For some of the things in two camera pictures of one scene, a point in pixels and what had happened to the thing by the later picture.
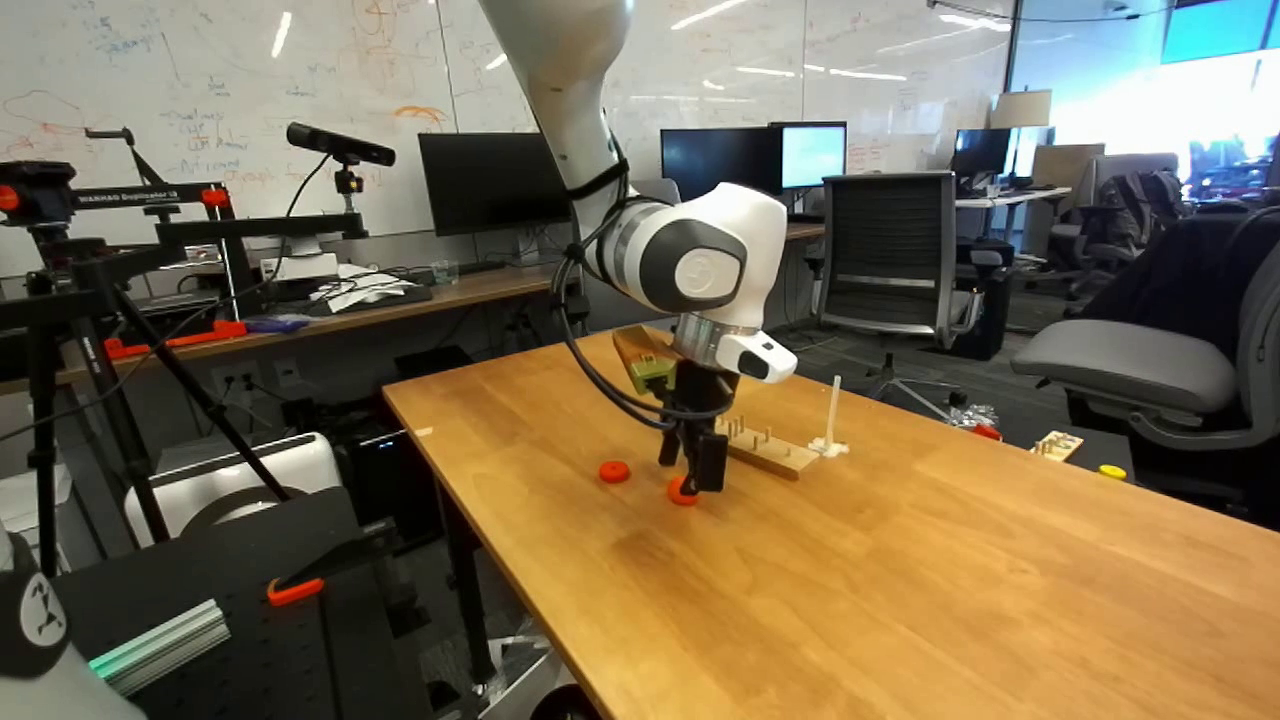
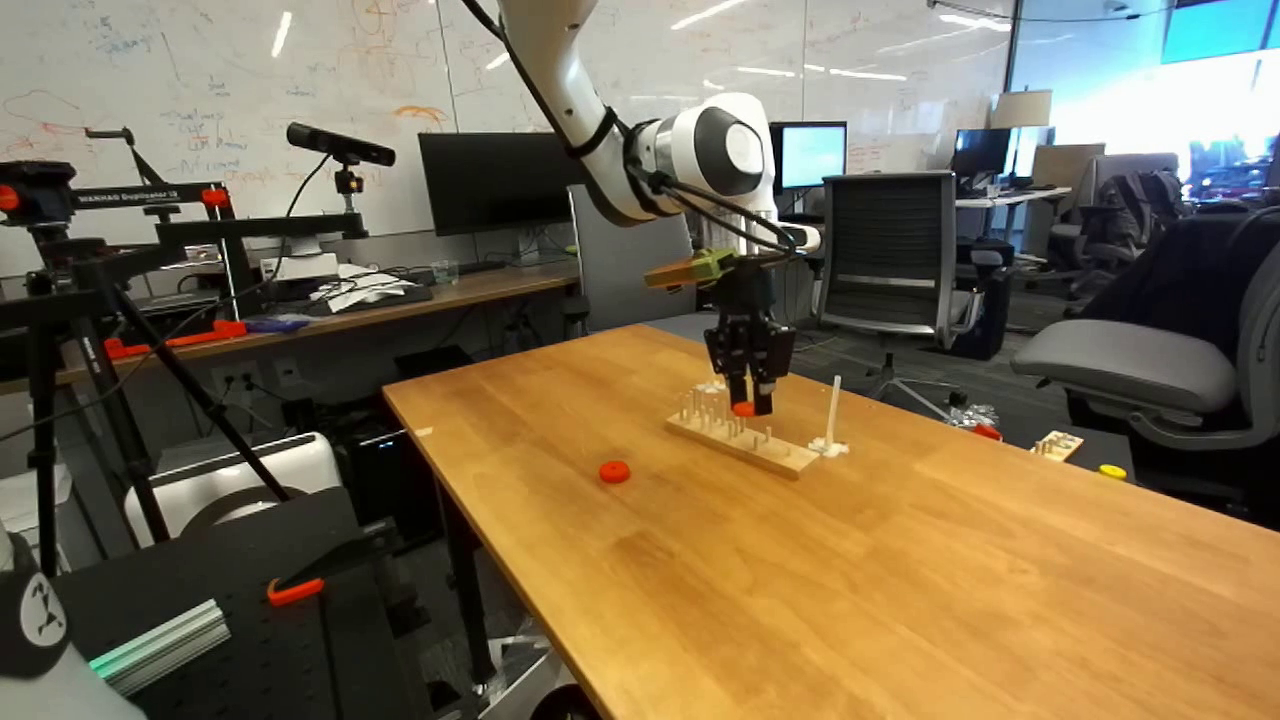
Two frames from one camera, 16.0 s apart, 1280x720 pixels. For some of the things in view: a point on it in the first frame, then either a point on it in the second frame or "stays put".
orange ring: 615,468 stays put
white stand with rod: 829,446 stays put
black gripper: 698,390 → 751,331
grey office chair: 1186,361 stays put
